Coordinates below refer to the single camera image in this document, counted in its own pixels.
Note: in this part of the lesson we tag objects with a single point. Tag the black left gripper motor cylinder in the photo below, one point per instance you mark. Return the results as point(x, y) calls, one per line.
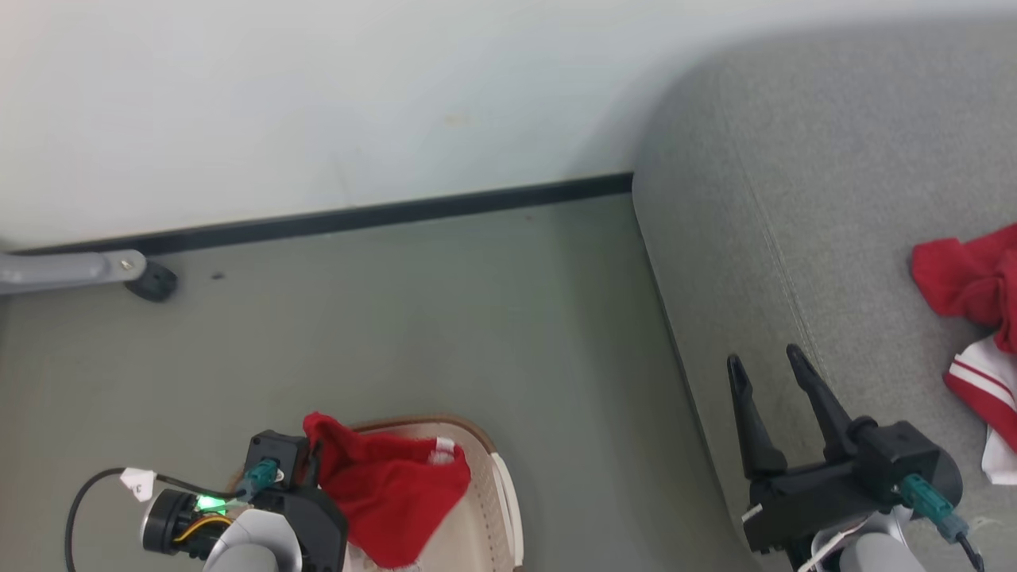
point(163, 520)

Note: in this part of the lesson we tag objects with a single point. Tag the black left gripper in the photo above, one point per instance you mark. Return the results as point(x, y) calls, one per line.
point(322, 528)

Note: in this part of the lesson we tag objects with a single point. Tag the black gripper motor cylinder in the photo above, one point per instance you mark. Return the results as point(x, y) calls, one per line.
point(949, 477)
point(163, 520)

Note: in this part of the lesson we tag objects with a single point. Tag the red and white jersey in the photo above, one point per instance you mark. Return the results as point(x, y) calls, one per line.
point(969, 278)

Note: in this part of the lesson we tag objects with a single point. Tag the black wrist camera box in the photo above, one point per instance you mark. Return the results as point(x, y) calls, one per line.
point(274, 445)
point(898, 453)

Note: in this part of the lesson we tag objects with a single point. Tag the black skirting board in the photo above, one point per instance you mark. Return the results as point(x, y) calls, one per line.
point(397, 210)

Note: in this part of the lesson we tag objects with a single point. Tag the black caster wheel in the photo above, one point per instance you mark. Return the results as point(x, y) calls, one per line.
point(155, 282)

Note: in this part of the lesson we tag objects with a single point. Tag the cream perforated laundry basket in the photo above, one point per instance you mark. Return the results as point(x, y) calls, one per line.
point(493, 508)

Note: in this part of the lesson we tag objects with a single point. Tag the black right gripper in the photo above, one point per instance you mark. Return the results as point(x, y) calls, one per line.
point(802, 500)

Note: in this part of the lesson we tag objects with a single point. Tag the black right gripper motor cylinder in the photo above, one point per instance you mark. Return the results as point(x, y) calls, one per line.
point(949, 477)

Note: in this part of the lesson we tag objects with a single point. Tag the plain red garment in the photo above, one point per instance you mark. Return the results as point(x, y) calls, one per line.
point(389, 492)

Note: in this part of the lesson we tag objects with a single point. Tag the grey metal base leg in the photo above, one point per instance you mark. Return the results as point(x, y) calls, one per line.
point(56, 270)

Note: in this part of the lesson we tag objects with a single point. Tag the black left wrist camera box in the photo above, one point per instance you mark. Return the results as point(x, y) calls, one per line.
point(274, 445)

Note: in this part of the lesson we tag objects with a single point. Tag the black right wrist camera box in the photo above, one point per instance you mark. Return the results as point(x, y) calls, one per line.
point(898, 453)

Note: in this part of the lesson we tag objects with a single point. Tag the grey fabric sofa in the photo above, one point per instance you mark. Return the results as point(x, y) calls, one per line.
point(755, 238)

